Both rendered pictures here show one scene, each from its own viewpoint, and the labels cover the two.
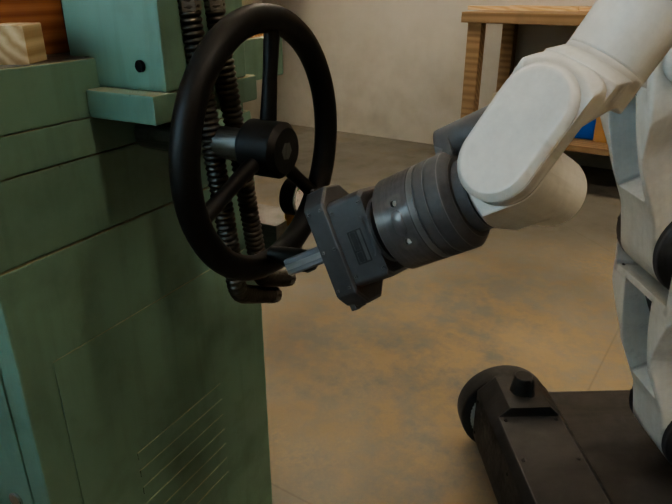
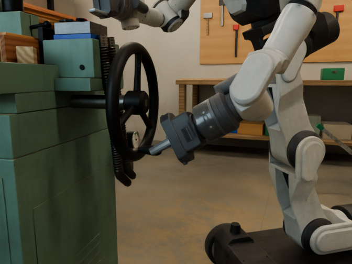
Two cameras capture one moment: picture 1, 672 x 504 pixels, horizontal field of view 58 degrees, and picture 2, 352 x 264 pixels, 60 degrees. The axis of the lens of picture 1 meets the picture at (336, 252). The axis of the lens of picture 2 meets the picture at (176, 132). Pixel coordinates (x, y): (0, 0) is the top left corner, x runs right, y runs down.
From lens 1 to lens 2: 0.21 m
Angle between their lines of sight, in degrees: 18
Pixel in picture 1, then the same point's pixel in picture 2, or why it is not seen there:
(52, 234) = (37, 142)
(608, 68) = (280, 54)
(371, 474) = not seen: outside the picture
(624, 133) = not seen: hidden behind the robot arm
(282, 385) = not seen: hidden behind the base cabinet
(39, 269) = (31, 158)
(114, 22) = (70, 49)
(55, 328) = (35, 190)
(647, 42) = (291, 46)
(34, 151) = (33, 101)
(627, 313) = (277, 184)
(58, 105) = (43, 83)
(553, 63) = (261, 52)
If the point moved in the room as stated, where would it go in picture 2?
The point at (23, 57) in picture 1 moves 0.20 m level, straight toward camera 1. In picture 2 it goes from (31, 60) to (64, 55)
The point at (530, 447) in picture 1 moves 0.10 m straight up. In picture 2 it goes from (244, 255) to (245, 231)
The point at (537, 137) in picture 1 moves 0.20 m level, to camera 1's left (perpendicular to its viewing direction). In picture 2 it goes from (261, 77) to (157, 77)
